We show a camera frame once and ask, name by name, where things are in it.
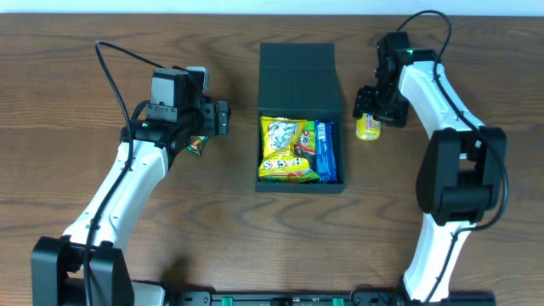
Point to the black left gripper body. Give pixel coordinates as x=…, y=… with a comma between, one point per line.
x=222, y=117

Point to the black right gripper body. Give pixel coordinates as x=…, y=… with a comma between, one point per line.
x=380, y=110

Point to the yellow mentos gum can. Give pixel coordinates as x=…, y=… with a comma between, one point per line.
x=367, y=128

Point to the yellow snack bag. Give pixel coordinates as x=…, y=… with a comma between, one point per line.
x=279, y=138

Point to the blue Oreo cookie pack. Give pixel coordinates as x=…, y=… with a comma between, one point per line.
x=325, y=160

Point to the green Haribo gummy bag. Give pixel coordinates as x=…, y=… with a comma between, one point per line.
x=305, y=147

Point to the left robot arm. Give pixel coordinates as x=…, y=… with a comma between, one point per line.
x=86, y=265

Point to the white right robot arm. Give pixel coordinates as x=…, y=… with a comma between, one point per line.
x=462, y=175

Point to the green red chocolate bar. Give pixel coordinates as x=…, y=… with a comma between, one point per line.
x=197, y=144

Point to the black open gift box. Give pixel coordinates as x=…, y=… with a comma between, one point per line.
x=299, y=81

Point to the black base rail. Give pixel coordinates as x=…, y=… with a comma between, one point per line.
x=323, y=299

